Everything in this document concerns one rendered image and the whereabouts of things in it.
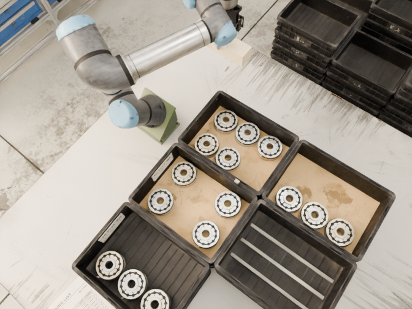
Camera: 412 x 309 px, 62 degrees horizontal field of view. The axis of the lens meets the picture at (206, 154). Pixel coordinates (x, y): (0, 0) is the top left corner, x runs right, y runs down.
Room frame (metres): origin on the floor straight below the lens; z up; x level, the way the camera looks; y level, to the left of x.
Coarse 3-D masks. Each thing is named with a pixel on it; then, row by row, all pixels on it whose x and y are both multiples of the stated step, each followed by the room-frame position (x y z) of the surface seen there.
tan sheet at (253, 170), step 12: (240, 120) 0.72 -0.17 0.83; (204, 132) 0.68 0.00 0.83; (216, 132) 0.67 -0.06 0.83; (264, 132) 0.65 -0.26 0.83; (192, 144) 0.63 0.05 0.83; (228, 144) 0.61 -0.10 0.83; (240, 156) 0.55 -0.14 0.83; (252, 156) 0.54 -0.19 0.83; (240, 168) 0.50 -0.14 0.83; (252, 168) 0.49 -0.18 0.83; (264, 168) 0.48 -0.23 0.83; (252, 180) 0.44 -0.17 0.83; (264, 180) 0.43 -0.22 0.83
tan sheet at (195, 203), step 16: (176, 160) 0.57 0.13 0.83; (208, 176) 0.48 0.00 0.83; (176, 192) 0.43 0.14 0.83; (192, 192) 0.42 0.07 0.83; (208, 192) 0.41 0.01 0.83; (176, 208) 0.36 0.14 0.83; (192, 208) 0.35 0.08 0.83; (208, 208) 0.34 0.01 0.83; (240, 208) 0.33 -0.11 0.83; (176, 224) 0.29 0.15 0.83; (192, 224) 0.29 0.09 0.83; (224, 224) 0.27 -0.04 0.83; (192, 240) 0.23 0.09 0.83; (208, 256) 0.16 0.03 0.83
